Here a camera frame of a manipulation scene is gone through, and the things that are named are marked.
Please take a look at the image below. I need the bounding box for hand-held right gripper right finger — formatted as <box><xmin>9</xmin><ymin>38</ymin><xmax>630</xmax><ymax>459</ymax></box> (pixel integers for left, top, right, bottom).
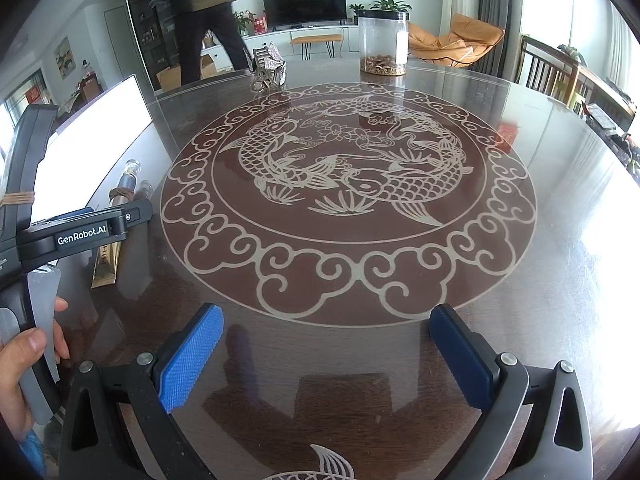
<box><xmin>430</xmin><ymin>304</ymin><xmax>596</xmax><ymax>480</ymax></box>

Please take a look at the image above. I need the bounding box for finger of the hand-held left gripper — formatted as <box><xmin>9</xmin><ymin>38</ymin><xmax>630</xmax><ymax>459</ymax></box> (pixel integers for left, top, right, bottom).
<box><xmin>119</xmin><ymin>198</ymin><xmax>154</xmax><ymax>233</ymax></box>

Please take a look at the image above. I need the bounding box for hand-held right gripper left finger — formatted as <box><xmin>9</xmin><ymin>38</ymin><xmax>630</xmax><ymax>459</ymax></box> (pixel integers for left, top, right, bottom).
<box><xmin>52</xmin><ymin>304</ymin><xmax>224</xmax><ymax>480</ymax></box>

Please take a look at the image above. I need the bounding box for clear glass perfume bottle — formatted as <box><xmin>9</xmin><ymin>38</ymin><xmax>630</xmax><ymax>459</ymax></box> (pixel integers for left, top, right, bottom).
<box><xmin>91</xmin><ymin>159</ymin><xmax>147</xmax><ymax>289</ymax></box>

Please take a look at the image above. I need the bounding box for large white cardboard box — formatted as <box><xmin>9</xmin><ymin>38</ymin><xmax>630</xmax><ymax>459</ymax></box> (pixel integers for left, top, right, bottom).
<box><xmin>31</xmin><ymin>74</ymin><xmax>154</xmax><ymax>213</ymax></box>

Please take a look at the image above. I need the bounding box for person's left hand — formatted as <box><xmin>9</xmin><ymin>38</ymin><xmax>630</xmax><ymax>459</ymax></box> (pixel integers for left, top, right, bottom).
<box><xmin>0</xmin><ymin>297</ymin><xmax>71</xmax><ymax>442</ymax></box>

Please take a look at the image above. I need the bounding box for wooden sideboard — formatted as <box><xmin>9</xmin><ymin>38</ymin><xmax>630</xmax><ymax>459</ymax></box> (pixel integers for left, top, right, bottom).
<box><xmin>70</xmin><ymin>62</ymin><xmax>106</xmax><ymax>111</ymax></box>

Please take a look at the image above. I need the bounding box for brown cardboard box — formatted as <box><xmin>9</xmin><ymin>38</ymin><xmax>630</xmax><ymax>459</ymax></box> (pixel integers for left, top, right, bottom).
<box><xmin>156</xmin><ymin>55</ymin><xmax>217</xmax><ymax>92</ymax></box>

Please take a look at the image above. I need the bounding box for white door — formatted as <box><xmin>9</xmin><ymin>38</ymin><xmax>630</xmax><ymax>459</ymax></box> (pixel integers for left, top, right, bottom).
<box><xmin>102</xmin><ymin>5</ymin><xmax>128</xmax><ymax>86</ymax></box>

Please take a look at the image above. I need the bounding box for dark glass display cabinet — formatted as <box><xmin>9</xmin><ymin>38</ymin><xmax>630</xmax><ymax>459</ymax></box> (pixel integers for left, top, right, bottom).
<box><xmin>122</xmin><ymin>0</ymin><xmax>183</xmax><ymax>91</ymax></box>

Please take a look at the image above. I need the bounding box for bushy green potted plant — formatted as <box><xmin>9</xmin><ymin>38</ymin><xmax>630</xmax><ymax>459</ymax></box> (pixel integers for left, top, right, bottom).
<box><xmin>232</xmin><ymin>10</ymin><xmax>256</xmax><ymax>36</ymax></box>

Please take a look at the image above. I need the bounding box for wooden bench with metal legs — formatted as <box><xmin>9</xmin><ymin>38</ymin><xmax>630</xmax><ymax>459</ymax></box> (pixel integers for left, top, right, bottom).
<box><xmin>290</xmin><ymin>34</ymin><xmax>343</xmax><ymax>58</ymax></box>

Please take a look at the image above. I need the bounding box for black flat television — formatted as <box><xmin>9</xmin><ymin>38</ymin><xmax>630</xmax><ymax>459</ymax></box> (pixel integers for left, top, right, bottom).
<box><xmin>261</xmin><ymin>0</ymin><xmax>347</xmax><ymax>31</ymax></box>

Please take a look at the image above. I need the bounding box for white television cabinet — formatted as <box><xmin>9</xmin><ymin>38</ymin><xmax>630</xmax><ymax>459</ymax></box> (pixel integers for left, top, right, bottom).
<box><xmin>202</xmin><ymin>21</ymin><xmax>362</xmax><ymax>63</ymax></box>

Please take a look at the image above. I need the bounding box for clear plastic jar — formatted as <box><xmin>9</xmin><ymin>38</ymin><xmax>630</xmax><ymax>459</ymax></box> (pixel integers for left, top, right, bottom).
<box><xmin>357</xmin><ymin>9</ymin><xmax>410</xmax><ymax>77</ymax></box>

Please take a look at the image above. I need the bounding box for dark wooden slatted chair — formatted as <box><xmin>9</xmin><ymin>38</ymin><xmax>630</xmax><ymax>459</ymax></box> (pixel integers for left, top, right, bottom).
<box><xmin>515</xmin><ymin>35</ymin><xmax>588</xmax><ymax>106</ymax></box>

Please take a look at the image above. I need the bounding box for orange lounge chair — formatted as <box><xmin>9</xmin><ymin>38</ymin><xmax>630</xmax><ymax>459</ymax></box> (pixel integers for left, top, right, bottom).
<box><xmin>407</xmin><ymin>12</ymin><xmax>505</xmax><ymax>68</ymax></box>

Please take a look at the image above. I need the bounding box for grey curtain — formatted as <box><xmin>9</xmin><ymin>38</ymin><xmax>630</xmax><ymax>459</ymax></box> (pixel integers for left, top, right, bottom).
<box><xmin>477</xmin><ymin>0</ymin><xmax>523</xmax><ymax>81</ymax></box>

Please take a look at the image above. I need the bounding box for framed wall painting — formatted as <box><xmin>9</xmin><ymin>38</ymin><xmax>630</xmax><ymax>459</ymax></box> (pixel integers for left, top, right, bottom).
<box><xmin>52</xmin><ymin>36</ymin><xmax>73</xmax><ymax>81</ymax></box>

